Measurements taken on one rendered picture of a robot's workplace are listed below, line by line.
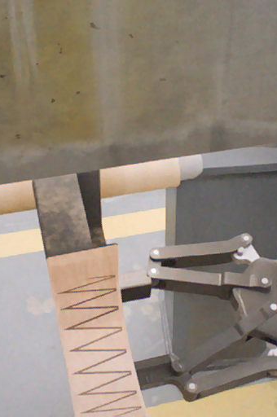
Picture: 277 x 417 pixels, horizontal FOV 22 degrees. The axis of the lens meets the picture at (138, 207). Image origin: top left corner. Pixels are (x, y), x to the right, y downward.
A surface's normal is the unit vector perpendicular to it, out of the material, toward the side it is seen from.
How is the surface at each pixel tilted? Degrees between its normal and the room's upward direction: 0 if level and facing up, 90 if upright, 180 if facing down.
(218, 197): 90
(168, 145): 90
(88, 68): 90
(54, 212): 18
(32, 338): 0
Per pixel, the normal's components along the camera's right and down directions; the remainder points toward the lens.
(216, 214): 0.09, 0.68
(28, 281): -0.02, -0.73
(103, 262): 0.23, 0.82
